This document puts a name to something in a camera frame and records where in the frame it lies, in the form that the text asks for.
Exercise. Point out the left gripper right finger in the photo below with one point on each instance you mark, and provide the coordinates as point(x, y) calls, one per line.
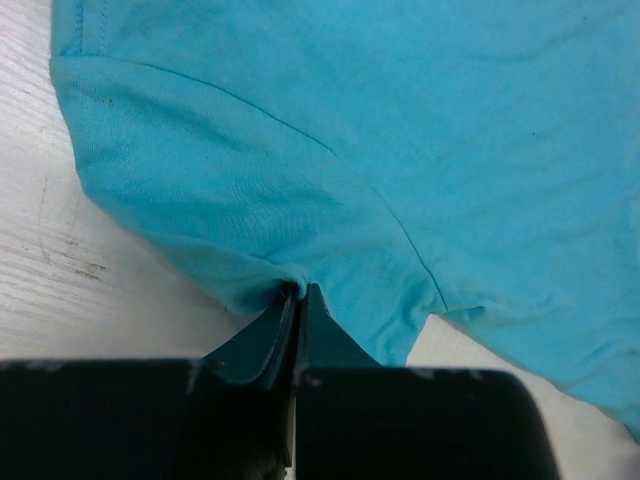
point(322, 343)

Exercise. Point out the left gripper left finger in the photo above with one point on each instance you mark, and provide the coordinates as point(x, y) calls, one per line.
point(262, 355)

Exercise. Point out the teal t-shirt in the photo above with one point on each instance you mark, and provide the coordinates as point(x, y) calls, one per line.
point(477, 160)

